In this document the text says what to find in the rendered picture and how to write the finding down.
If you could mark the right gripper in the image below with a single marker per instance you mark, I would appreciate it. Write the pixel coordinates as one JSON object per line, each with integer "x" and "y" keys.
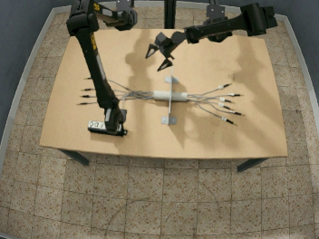
{"x": 124, "y": 113}

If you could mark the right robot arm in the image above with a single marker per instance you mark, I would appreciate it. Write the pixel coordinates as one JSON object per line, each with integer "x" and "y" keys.
{"x": 81, "y": 17}

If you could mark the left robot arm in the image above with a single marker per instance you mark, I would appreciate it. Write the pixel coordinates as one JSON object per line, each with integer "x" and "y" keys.
{"x": 260, "y": 19}

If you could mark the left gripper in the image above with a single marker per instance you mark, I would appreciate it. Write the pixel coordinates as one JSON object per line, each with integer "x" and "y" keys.
{"x": 167, "y": 61}

